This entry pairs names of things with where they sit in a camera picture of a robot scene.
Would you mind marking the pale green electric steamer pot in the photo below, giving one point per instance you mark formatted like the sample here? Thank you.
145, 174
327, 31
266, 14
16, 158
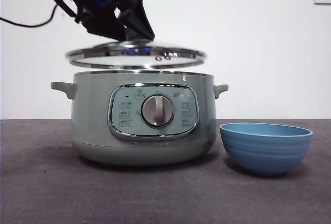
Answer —
90, 118

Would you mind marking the glass lid with green knob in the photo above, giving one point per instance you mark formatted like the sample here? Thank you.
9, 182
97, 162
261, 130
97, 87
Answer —
178, 51

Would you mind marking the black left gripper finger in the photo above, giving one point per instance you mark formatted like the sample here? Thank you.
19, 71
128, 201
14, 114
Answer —
138, 17
103, 22

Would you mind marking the blue ribbed bowl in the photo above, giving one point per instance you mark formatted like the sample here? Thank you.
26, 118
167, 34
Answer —
266, 154

